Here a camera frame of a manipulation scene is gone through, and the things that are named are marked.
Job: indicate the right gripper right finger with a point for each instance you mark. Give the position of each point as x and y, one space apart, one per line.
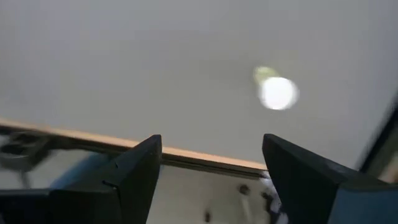
298 180

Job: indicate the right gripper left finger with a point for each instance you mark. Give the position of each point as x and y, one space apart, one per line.
140 174

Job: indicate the yellow-green pill bottle white cap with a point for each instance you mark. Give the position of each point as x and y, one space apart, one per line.
278 93

